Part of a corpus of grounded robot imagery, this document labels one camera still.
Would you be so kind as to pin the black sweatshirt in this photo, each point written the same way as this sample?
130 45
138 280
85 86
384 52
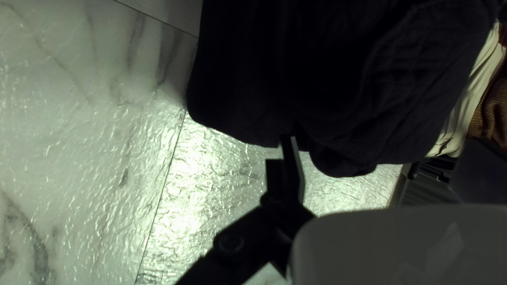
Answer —
317 71

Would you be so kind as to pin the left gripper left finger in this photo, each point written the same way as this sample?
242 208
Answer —
277 221

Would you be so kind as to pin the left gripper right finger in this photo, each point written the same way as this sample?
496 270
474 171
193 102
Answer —
485 178

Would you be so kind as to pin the person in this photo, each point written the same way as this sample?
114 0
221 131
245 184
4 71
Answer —
467 107

